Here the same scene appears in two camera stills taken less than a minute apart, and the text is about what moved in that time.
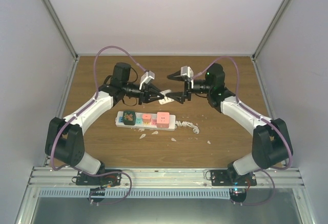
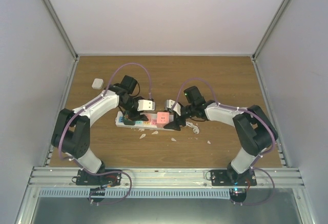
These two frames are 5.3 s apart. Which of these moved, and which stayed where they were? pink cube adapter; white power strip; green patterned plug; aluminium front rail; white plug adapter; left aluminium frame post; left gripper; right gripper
Moved: left gripper; right gripper; white plug adapter
Stayed: pink cube adapter; left aluminium frame post; aluminium front rail; white power strip; green patterned plug
